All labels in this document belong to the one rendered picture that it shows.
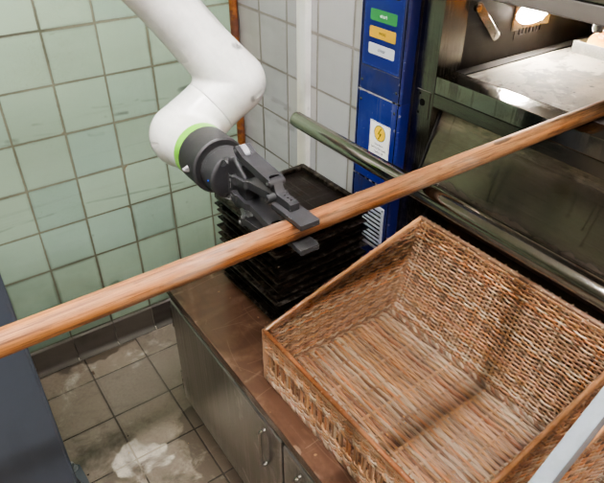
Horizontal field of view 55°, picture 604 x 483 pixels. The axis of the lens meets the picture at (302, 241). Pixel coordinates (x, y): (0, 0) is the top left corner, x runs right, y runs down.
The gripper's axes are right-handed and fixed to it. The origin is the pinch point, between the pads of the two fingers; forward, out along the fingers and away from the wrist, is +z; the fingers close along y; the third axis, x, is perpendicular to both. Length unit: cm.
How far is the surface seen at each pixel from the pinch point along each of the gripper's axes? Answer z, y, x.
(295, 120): -33.5, 2.3, -22.8
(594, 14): 7, -22, -45
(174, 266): 0.8, -1.3, 17.5
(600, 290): 29.6, 1.9, -23.2
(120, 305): 1.9, 0.2, 24.6
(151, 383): -95, 119, -1
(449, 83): -29, 1, -60
